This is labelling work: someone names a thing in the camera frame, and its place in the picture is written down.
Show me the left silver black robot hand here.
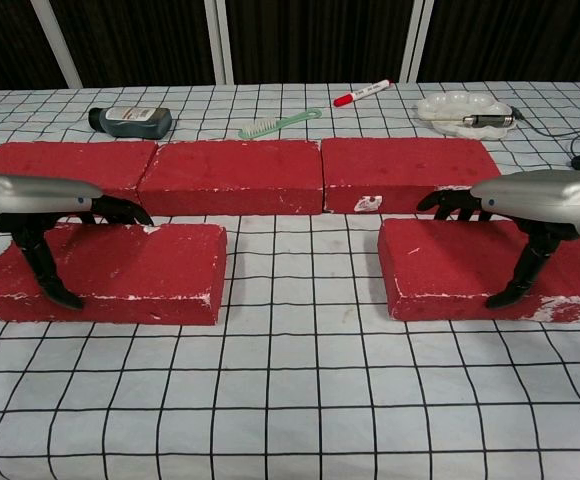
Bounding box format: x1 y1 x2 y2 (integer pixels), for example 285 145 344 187
0 172 155 310

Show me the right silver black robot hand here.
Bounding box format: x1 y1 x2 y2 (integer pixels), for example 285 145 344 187
416 171 580 309

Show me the red brick with chipped paint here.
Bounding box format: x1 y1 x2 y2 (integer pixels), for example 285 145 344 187
377 218 580 324

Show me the red foam brick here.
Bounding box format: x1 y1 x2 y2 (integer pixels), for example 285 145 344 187
137 139 324 217
0 141 159 220
0 223 229 325

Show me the dark ink bottle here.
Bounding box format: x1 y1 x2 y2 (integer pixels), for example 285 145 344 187
88 105 174 140

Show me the white flower paint palette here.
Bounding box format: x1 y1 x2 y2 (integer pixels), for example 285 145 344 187
416 91 518 140

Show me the red brick with white sticker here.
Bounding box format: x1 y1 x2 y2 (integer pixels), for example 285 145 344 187
321 137 502 215

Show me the red capped white marker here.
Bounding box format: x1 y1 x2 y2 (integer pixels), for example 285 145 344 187
333 78 394 107

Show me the green plastic brush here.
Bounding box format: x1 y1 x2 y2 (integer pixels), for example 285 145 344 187
238 108 321 140

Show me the white checked tablecloth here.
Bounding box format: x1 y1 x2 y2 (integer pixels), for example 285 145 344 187
0 81 580 480

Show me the thin black mouse cable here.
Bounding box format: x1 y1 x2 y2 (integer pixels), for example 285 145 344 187
512 105 580 157

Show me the white metal frame post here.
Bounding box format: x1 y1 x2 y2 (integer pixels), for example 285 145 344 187
32 0 85 89
204 0 235 85
396 0 440 84

